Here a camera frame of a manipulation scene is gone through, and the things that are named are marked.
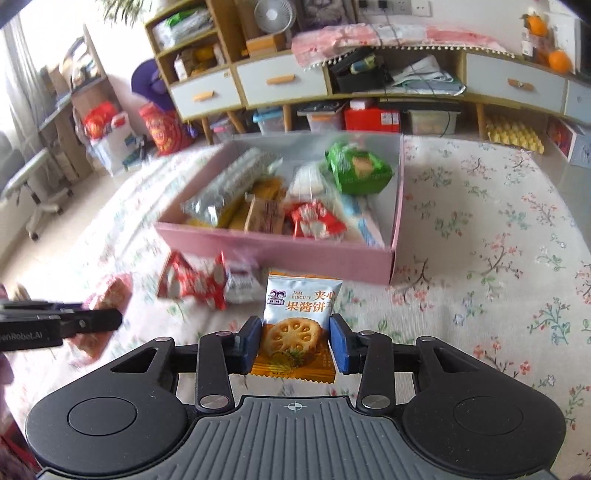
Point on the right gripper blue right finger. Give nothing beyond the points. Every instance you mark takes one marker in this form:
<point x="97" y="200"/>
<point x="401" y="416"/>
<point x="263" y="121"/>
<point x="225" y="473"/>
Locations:
<point x="369" y="354"/>

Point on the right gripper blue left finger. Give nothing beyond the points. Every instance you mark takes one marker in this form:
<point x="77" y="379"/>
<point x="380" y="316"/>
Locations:
<point x="217" y="356"/>

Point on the red snack packet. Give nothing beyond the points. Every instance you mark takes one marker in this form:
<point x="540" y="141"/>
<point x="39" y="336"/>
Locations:
<point x="179" y="280"/>

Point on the lotus root biscuit packet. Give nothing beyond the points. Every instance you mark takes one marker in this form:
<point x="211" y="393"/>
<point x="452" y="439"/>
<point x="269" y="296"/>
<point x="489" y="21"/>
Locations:
<point x="295" y="335"/>

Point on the brown beef biscuit packet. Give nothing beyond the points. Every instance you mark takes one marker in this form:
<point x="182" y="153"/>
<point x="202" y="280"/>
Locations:
<point x="265" y="216"/>

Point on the white blue candy packet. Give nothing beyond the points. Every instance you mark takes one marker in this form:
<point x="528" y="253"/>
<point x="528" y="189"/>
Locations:
<point x="243" y="283"/>

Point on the white blue bread bag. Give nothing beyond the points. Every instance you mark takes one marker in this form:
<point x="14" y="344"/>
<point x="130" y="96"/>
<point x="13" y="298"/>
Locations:
<point x="361" y="227"/>

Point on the orange yellow snack packet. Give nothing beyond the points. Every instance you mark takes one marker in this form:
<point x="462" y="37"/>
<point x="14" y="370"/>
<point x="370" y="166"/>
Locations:
<point x="271" y="188"/>

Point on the red rice cracker packet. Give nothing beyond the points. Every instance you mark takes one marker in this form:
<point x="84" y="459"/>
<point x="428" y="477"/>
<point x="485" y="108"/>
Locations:
<point x="313" y="220"/>

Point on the silver foil snack pack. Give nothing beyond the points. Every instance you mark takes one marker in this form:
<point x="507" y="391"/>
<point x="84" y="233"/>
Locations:
<point x="215" y="204"/>

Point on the pink cardboard box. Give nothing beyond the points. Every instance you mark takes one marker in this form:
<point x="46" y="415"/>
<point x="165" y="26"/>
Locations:
<point x="340" y="259"/>

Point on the floral table cloth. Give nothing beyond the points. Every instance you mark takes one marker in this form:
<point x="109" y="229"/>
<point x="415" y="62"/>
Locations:
<point x="490" y="260"/>

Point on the clear rice cake packet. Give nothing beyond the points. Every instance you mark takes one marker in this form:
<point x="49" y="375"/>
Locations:
<point x="309" y="184"/>

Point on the green cracker snack bag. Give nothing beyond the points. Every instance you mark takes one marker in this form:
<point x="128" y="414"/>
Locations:
<point x="357" y="172"/>

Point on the red lantern bag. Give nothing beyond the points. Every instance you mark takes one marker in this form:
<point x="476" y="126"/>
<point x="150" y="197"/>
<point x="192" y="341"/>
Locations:
<point x="168" y="133"/>

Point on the red storage box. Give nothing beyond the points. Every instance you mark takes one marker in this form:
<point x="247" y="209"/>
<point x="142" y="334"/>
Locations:
<point x="373" y="119"/>

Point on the yellow egg tray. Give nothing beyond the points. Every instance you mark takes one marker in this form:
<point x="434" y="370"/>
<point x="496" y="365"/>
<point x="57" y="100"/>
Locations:
<point x="501" y="130"/>

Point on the purple hat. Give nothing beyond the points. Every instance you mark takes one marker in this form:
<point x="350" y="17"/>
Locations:
<point x="147" y="82"/>

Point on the wooden tv cabinet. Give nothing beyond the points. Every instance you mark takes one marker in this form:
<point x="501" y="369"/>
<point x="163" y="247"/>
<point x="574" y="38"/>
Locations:
<point x="486" y="76"/>

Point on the pink cloth on cabinet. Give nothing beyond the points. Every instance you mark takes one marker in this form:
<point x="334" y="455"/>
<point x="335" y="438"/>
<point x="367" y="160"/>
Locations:
<point x="328" y="45"/>

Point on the potted green plant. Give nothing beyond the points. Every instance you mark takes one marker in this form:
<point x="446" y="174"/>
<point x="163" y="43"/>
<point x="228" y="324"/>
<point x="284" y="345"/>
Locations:
<point x="124" y="11"/>

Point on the small white desk fan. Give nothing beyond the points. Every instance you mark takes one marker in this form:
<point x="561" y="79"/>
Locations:
<point x="274" y="16"/>

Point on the framed cat picture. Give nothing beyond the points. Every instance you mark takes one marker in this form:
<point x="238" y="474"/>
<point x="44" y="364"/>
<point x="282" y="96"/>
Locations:
<point x="317" y="14"/>

